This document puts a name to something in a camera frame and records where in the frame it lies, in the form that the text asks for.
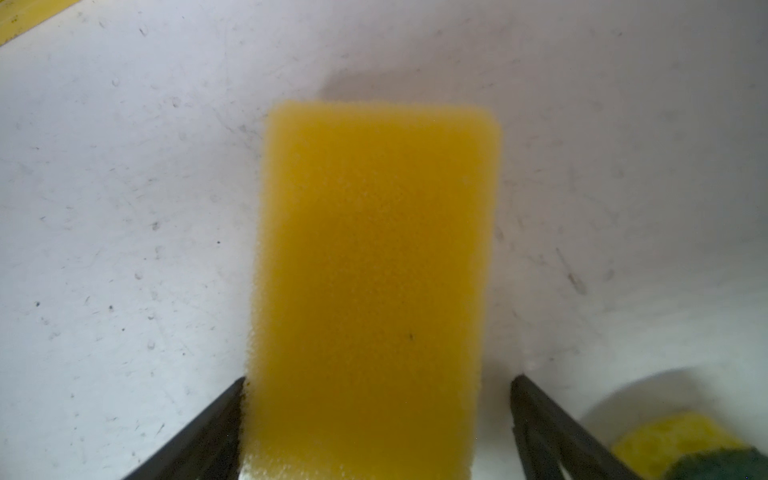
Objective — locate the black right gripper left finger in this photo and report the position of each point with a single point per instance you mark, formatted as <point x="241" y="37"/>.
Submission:
<point x="207" y="448"/>

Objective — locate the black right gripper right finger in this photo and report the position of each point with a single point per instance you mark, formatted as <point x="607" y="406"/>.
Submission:
<point x="552" y="445"/>

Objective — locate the yellow sponge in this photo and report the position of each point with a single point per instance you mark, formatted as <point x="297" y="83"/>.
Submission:
<point x="375" y="232"/>

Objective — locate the yellow shelf unit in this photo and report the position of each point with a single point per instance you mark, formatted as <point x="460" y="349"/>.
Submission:
<point x="19" y="16"/>

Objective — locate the dark green wavy scourer right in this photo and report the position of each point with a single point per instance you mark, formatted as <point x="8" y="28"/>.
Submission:
<point x="689" y="446"/>

